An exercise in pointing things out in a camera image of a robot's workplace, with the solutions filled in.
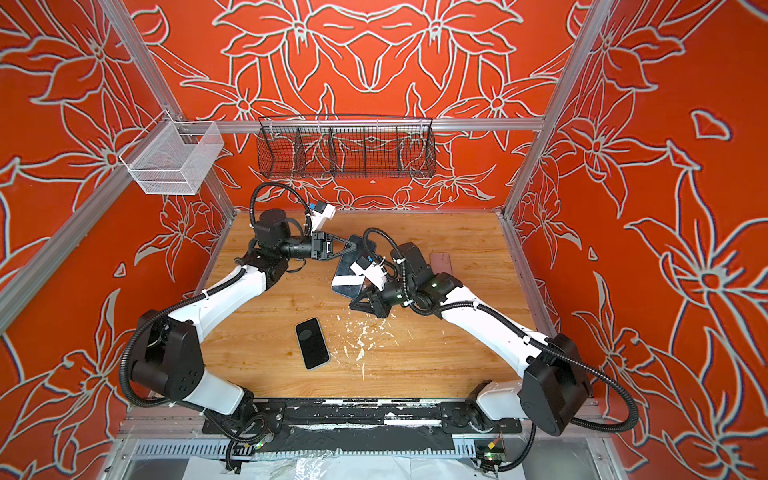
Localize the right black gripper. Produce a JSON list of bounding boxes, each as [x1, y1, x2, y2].
[[346, 277, 418, 319]]

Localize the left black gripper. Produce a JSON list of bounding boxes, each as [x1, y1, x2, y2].
[[278, 236, 356, 265]]

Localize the black phone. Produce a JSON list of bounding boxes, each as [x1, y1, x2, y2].
[[295, 318, 330, 370], [331, 235, 366, 299]]

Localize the pink clear phone case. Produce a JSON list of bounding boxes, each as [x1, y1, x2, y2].
[[429, 252, 453, 275]]

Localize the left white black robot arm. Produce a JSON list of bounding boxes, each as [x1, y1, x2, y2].
[[119, 202, 356, 417]]

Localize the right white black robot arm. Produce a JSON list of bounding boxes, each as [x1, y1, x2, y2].
[[343, 243, 591, 436]]

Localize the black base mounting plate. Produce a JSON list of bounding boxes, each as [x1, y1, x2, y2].
[[241, 399, 523, 457]]

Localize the clear plastic bin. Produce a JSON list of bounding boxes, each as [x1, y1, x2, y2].
[[120, 121, 224, 195]]

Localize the small green circuit board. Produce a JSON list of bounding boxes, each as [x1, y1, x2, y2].
[[475, 439, 506, 474]]

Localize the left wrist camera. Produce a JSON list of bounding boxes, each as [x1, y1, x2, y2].
[[309, 201, 336, 232]]

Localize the black wire basket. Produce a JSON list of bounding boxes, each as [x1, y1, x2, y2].
[[256, 115, 437, 180]]

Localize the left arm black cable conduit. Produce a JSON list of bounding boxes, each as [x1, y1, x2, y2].
[[118, 181, 313, 409]]

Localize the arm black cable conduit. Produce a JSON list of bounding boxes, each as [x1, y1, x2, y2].
[[118, 181, 313, 409], [361, 227, 640, 434]]

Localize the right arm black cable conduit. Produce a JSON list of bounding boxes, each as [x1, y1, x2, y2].
[[361, 227, 640, 434]]

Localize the white perforated cable duct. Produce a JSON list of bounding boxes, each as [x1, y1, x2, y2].
[[134, 439, 478, 462]]

